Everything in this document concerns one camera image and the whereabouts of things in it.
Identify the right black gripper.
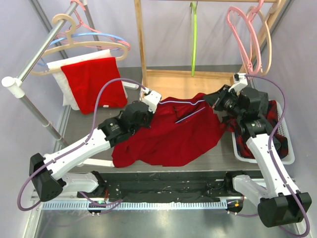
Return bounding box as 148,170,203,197
203,85,244,119

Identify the blue wire hanger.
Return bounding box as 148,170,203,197
159,100,206,124

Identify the dark red skirt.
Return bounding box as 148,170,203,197
112,93,224,168

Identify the white plastic laundry basket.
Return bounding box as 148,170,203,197
226,100,295,165

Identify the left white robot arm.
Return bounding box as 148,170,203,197
30,100,157,202

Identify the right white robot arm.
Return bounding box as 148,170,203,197
203,85,312,228

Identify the beige wooden hanger left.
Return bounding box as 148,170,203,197
40,13,128,61

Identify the beige wooden hanger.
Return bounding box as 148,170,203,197
40,13,128,61
245,0,285,76

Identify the pink hanger right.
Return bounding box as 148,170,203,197
226,0,265,75

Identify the pink hanger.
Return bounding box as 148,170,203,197
53,0,131,51
226,0,265,75

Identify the pink hanger left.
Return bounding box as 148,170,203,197
53,0,131,51

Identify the green hanger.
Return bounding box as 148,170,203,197
190,1,198,77

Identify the beige wooden hanger right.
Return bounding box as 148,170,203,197
245,0,285,76

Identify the blue hanger left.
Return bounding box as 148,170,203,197
43,32,130,61

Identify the wooden clothes rack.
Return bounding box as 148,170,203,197
134,0,275,99

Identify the bright red hung garment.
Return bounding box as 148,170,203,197
61,57,127,115

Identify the red plaid garment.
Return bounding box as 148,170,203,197
220,100,288,160

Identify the white hung cloth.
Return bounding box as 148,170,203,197
46,49,129,111

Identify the metal clothes rack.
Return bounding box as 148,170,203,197
1,0,88,147

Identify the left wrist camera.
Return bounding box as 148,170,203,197
141,88,162,114

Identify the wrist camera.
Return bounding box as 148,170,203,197
141,88,162,114
228,73,248,93

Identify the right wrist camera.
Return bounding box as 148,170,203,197
228,73,248,93

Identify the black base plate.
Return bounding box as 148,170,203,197
86,172,241,203

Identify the white cable duct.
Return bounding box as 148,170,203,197
42,200,227,211

